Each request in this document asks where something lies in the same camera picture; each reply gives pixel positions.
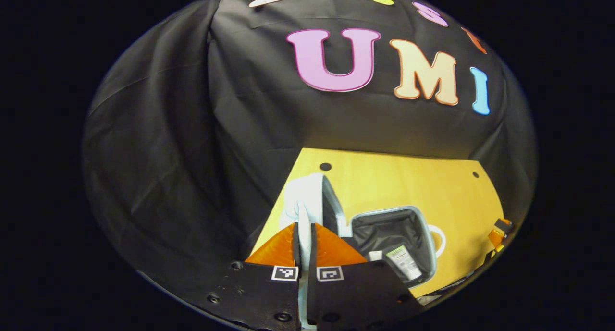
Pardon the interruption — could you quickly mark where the black backdrop cloth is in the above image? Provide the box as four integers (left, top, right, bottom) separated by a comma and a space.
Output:
82, 0, 538, 293

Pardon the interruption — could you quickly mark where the light blue suitcase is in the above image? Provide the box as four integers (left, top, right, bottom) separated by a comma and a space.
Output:
278, 172, 447, 331

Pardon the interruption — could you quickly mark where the green and white tube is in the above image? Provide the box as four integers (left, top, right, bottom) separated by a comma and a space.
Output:
385, 245, 423, 282

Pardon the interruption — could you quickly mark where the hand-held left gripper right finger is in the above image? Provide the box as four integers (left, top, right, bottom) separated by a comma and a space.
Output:
307, 222, 423, 331

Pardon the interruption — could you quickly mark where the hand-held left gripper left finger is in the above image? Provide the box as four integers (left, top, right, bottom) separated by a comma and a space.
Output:
192, 222, 301, 331

